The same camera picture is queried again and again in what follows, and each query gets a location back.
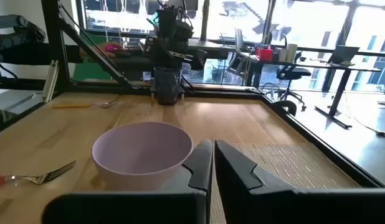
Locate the white cylinder container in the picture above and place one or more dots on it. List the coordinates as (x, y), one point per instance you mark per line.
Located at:
(291, 52)

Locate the black office chair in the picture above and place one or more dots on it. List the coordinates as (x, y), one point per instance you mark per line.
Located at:
(292, 74)

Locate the black diagonal frame strut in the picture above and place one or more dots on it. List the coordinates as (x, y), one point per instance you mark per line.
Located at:
(99, 54)

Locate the white flat bar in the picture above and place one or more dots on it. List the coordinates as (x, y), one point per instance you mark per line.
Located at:
(50, 82)

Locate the person's hand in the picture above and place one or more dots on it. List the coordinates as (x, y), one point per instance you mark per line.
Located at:
(102, 51)

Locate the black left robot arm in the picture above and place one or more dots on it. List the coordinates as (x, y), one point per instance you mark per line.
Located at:
(167, 84)

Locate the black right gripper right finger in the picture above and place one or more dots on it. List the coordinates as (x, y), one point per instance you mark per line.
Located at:
(236, 180)

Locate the green board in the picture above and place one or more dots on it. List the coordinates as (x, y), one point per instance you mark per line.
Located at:
(86, 71)

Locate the pale lilac bowl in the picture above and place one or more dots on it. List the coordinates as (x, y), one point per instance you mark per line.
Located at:
(142, 149)

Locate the dark laptop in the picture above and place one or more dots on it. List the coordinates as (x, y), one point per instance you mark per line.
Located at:
(343, 54)

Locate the red box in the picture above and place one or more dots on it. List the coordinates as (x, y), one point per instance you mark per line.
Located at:
(264, 54)

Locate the small pink object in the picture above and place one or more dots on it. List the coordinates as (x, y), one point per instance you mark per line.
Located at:
(111, 48)

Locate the black-legged office desk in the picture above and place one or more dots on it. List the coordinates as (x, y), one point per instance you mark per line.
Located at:
(339, 93)

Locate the beige woven placemat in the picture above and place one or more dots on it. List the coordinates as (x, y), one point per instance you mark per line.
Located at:
(298, 165)

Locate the black upright frame post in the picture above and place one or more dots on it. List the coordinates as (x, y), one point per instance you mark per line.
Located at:
(54, 37)

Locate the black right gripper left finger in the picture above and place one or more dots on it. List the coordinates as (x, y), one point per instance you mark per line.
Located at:
(198, 168)

